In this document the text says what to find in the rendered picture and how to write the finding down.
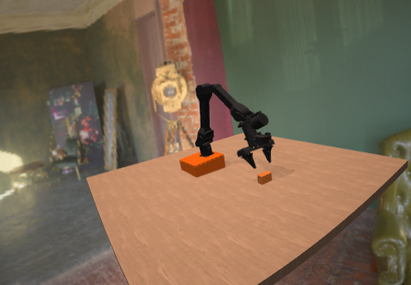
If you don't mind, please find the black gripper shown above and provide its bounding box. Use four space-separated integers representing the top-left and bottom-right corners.
237 131 275 169

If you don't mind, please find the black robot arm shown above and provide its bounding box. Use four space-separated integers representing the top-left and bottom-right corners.
195 84 272 157

